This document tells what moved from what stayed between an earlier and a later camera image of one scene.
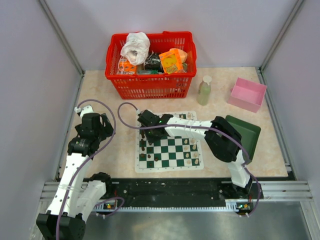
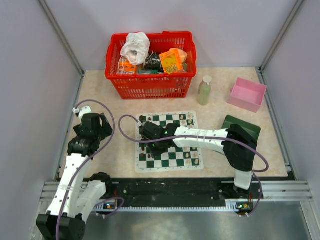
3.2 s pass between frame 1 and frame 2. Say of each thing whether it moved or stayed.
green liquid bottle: stayed
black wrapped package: stayed
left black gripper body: stayed
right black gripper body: moved
